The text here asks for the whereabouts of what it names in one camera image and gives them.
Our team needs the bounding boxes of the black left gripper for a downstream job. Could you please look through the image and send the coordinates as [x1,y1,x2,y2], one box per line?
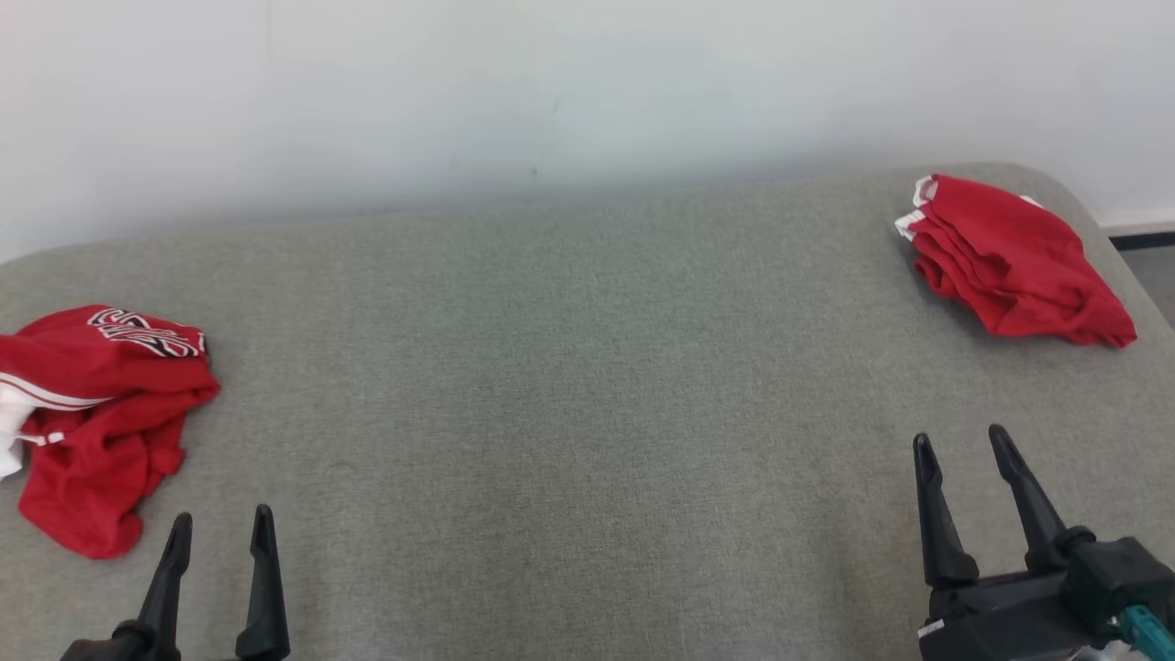
[58,503,292,661]

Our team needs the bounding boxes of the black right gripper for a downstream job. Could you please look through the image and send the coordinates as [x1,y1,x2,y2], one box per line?
[912,423,1119,661]

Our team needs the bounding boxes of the red jersey with black lettering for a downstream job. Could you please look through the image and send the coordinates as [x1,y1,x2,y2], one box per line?
[0,305,222,560]

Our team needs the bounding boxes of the red shorts with white stripe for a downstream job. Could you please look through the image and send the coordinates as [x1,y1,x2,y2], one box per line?
[894,172,1138,349]

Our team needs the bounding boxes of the grey fabric sofa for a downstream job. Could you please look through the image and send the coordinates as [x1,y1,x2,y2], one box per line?
[0,162,1175,661]

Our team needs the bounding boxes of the teal plug right camera cable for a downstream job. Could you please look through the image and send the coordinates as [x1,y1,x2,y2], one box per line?
[1113,603,1175,661]

